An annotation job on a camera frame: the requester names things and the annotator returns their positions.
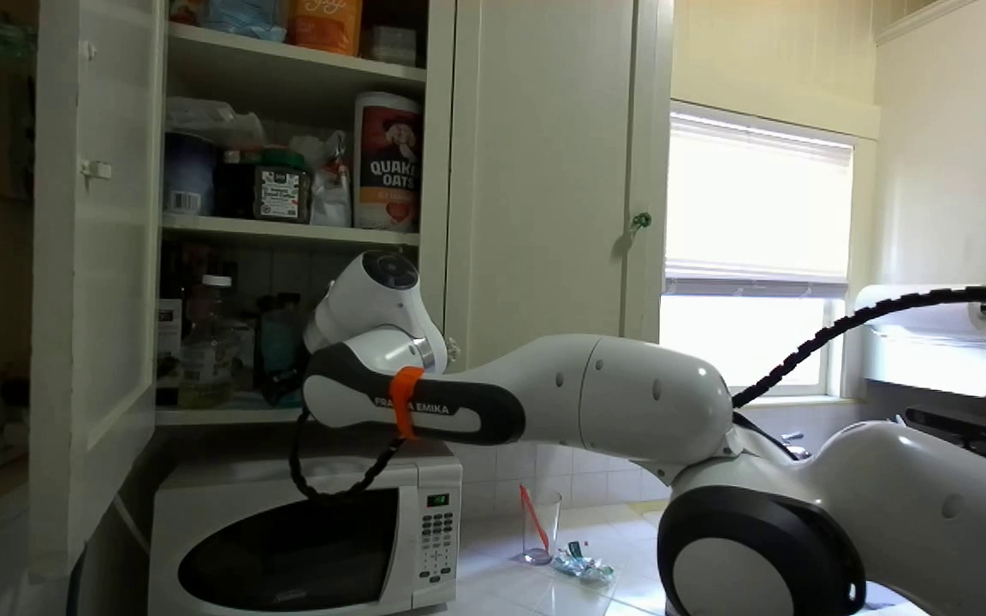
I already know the closed white cupboard door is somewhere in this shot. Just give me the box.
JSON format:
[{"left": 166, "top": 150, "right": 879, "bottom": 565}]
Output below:
[{"left": 443, "top": 0, "right": 675, "bottom": 379}]

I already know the white kitchen cupboard with shelves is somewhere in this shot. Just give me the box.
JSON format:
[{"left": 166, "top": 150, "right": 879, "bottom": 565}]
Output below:
[{"left": 150, "top": 0, "right": 456, "bottom": 432}]

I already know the open white cupboard door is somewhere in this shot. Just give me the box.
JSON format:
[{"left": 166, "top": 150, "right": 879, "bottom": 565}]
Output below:
[{"left": 24, "top": 0, "right": 171, "bottom": 588}]

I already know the Quaker oats canister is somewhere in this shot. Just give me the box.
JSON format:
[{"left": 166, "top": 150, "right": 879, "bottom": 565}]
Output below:
[{"left": 349, "top": 91, "right": 426, "bottom": 237}]

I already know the clear food packet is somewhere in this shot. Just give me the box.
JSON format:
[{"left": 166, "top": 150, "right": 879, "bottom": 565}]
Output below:
[{"left": 308, "top": 130, "right": 357, "bottom": 230}]

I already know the clear drinking glass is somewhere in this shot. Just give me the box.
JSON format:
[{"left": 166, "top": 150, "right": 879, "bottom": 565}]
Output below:
[{"left": 520, "top": 491, "right": 565, "bottom": 569}]

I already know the green lidded white label jar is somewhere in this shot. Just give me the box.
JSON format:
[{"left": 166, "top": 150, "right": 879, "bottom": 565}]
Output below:
[{"left": 251, "top": 150, "right": 316, "bottom": 226}]

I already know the white window blind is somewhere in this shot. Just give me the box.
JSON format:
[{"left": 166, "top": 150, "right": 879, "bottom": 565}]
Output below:
[{"left": 663, "top": 103, "right": 860, "bottom": 400}]

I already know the dark small food box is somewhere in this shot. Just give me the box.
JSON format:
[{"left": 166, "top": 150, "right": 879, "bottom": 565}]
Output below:
[{"left": 361, "top": 22, "right": 423, "bottom": 70}]

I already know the small dark jar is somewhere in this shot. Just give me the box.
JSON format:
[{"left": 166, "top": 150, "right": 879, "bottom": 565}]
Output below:
[{"left": 214, "top": 150, "right": 260, "bottom": 220}]

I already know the yellowish glass jar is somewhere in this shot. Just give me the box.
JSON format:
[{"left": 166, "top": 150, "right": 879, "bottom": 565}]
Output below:
[{"left": 174, "top": 269, "right": 235, "bottom": 412}]

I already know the white microwave oven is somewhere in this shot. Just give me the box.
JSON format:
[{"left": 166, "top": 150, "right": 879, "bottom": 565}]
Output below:
[{"left": 146, "top": 448, "right": 465, "bottom": 616}]

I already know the orange food container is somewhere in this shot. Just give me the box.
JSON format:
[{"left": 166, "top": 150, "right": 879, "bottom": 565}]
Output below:
[{"left": 284, "top": 0, "right": 365, "bottom": 59}]

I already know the white and blue tub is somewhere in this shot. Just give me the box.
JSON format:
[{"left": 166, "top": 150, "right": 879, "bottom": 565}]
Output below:
[{"left": 162, "top": 135, "right": 218, "bottom": 220}]

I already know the clear crumpled plastic bag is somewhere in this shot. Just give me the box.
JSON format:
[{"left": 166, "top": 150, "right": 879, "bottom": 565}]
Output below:
[{"left": 166, "top": 96, "right": 267, "bottom": 147}]

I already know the light blue food bag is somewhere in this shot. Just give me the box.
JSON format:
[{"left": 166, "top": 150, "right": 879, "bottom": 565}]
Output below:
[{"left": 198, "top": 0, "right": 290, "bottom": 45}]

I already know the white paper towel roll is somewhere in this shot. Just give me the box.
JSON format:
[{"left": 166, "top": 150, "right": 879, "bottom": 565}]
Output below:
[{"left": 855, "top": 297, "right": 986, "bottom": 342}]

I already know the white door knob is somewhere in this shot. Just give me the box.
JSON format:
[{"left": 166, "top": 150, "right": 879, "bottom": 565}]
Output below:
[{"left": 74, "top": 157, "right": 116, "bottom": 191}]

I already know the orange strap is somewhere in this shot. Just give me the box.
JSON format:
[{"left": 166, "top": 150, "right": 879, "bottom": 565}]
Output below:
[{"left": 388, "top": 362, "right": 429, "bottom": 446}]

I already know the black cable chain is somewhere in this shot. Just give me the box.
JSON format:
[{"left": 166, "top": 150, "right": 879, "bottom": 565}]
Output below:
[{"left": 289, "top": 284, "right": 986, "bottom": 504}]

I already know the white wall cabinet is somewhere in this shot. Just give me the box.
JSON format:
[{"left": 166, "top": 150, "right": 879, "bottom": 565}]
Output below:
[{"left": 855, "top": 0, "right": 986, "bottom": 403}]

